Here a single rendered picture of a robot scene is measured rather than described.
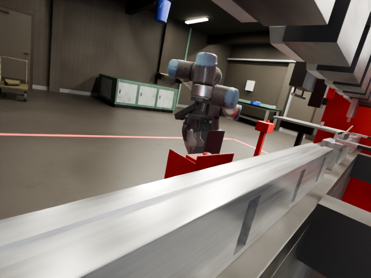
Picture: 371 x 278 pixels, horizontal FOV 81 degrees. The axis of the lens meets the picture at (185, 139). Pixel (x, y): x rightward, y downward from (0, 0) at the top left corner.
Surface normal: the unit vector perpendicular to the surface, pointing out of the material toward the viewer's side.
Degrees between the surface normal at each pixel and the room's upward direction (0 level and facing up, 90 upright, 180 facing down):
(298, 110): 90
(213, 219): 90
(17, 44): 90
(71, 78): 90
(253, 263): 0
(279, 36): 135
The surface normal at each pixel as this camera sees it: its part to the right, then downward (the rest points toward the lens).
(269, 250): 0.19, -0.95
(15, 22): 0.57, 0.31
